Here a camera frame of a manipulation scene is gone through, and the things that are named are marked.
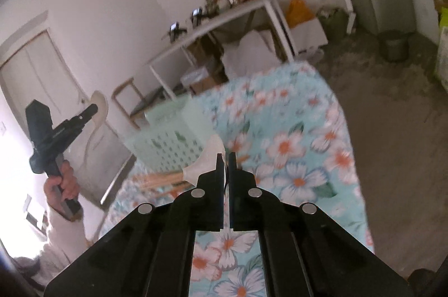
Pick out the white plastic spoon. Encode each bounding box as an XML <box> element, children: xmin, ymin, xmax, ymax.
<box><xmin>180</xmin><ymin>138</ymin><xmax>226</xmax><ymax>184</ymax></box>

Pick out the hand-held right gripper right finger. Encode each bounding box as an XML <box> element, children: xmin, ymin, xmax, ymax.
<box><xmin>228</xmin><ymin>152</ymin><xmax>415</xmax><ymax>297</ymax></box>

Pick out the grey plastic-wrapped box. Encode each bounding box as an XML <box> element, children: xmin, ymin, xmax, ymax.
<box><xmin>180</xmin><ymin>68</ymin><xmax>208</xmax><ymax>88</ymax></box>

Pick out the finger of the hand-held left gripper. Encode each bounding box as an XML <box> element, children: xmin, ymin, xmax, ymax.
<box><xmin>70</xmin><ymin>103</ymin><xmax>99</xmax><ymax>131</ymax></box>

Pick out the grey metal pot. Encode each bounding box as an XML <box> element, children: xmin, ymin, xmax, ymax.
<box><xmin>379</xmin><ymin>30</ymin><xmax>411</xmax><ymax>62</ymax></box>

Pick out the mint green utensil basket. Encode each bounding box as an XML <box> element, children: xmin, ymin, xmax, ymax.
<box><xmin>122</xmin><ymin>97</ymin><xmax>225</xmax><ymax>177</ymax></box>

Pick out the white plastic bag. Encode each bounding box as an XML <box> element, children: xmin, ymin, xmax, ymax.
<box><xmin>223</xmin><ymin>31</ymin><xmax>278</xmax><ymax>81</ymax></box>

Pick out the person's left hand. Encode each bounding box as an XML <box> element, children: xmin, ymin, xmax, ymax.
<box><xmin>45</xmin><ymin>160</ymin><xmax>80</xmax><ymax>212</ymax></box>

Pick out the black round appliance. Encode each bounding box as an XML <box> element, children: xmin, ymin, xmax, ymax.
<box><xmin>408</xmin><ymin>268</ymin><xmax>443</xmax><ymax>297</ymax></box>

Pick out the green bin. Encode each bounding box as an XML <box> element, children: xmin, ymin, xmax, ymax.
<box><xmin>317</xmin><ymin>6</ymin><xmax>351</xmax><ymax>44</ymax></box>

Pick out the wooden chopstick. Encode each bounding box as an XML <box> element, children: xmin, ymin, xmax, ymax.
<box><xmin>140</xmin><ymin>174</ymin><xmax>185</xmax><ymax>188</ymax></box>
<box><xmin>147</xmin><ymin>179</ymin><xmax>186</xmax><ymax>195</ymax></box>

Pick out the plain cardboard box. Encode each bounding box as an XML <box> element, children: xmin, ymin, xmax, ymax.
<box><xmin>191</xmin><ymin>38</ymin><xmax>229</xmax><ymax>95</ymax></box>

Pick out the white and yellow rice bag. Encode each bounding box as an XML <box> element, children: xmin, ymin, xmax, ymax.
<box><xmin>433</xmin><ymin>24</ymin><xmax>448</xmax><ymax>90</ymax></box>

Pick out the floral blue blanket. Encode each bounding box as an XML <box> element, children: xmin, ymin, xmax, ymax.
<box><xmin>98</xmin><ymin>62</ymin><xmax>375</xmax><ymax>297</ymax></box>

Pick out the beige plastic spoon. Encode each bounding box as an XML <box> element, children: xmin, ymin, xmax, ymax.
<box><xmin>84</xmin><ymin>90</ymin><xmax>110</xmax><ymax>166</ymax></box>

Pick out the long white-framed table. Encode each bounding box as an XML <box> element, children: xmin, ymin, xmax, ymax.
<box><xmin>147</xmin><ymin>0</ymin><xmax>299</xmax><ymax>102</ymax></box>

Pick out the wooden chair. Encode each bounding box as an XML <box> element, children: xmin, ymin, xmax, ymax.
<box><xmin>112</xmin><ymin>77</ymin><xmax>169</xmax><ymax>130</ymax></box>

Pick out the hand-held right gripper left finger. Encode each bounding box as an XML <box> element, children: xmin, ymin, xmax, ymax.
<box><xmin>44</xmin><ymin>153</ymin><xmax>225</xmax><ymax>297</ymax></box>

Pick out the person's left forearm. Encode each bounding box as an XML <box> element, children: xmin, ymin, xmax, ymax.
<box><xmin>14</xmin><ymin>202</ymin><xmax>92</xmax><ymax>287</ymax></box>

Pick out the white door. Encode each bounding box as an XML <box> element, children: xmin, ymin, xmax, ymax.
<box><xmin>0</xmin><ymin>29</ymin><xmax>131</xmax><ymax>208</ymax></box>

